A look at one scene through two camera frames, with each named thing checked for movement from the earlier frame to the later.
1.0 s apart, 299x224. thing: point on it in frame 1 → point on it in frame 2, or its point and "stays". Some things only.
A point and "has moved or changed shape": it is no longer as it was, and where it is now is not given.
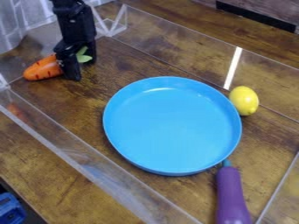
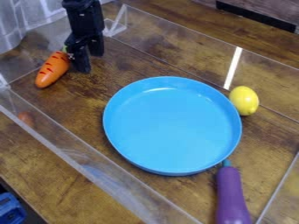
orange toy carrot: (45, 69) has moved or changed shape
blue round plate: (173, 126) stays
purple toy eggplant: (231, 208) stays
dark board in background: (263, 18) stays
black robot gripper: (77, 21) → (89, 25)
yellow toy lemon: (246, 100) stays
